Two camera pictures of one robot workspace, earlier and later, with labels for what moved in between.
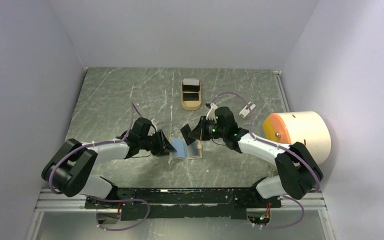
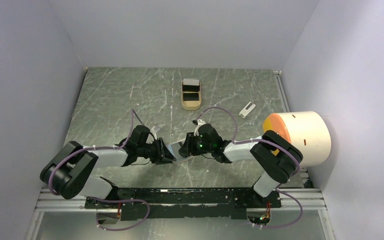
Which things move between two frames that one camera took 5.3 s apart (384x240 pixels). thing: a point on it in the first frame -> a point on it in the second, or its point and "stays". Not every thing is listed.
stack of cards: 190,85 stays
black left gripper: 164,146 -> 162,152
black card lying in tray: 191,97 stays
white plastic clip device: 244,112 stays
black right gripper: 198,133 -> 188,148
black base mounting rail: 184,203 stays
